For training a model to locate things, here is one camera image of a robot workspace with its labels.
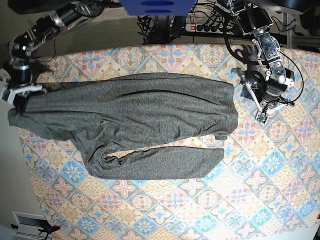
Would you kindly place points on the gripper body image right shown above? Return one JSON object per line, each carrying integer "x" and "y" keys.
{"x": 267, "y": 95}

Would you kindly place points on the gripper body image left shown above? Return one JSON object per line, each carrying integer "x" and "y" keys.
{"x": 20, "y": 81}

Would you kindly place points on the grey t-shirt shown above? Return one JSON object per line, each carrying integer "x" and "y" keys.
{"x": 122, "y": 126}

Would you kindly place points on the patterned tile tablecloth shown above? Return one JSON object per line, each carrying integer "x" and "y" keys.
{"x": 268, "y": 182}

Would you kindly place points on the white power strip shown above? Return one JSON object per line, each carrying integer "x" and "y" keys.
{"x": 204, "y": 28}

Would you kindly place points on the black clamp bottom left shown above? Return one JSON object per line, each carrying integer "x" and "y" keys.
{"x": 47, "y": 230}

